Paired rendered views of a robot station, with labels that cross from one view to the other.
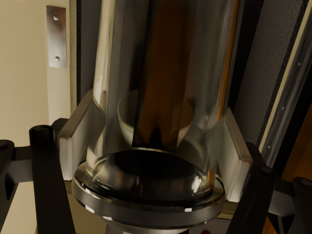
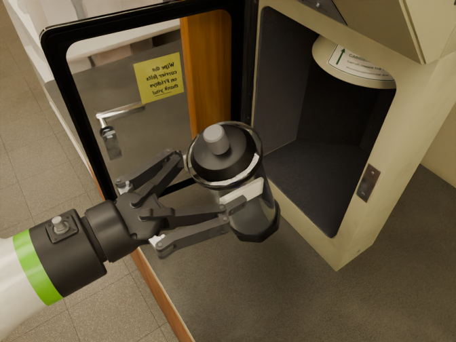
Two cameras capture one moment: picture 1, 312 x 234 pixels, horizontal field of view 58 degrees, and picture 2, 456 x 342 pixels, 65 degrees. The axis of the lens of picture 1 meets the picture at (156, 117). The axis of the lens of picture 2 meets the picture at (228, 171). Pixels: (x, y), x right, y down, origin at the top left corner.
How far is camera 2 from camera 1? 0.56 m
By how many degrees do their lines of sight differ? 89
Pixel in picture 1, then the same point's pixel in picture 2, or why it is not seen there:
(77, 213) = (375, 32)
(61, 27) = (362, 187)
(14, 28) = not seen: outside the picture
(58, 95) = (384, 148)
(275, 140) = (251, 42)
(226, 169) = not seen: hidden behind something
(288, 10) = (267, 115)
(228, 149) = not seen: hidden behind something
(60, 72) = (374, 163)
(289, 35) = (258, 109)
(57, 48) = (369, 178)
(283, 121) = (250, 57)
